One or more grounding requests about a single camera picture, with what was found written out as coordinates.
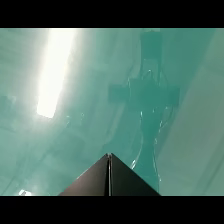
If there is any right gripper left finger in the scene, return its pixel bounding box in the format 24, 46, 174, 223
58, 152, 110, 197

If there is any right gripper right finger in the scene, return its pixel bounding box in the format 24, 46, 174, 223
108, 152, 162, 197

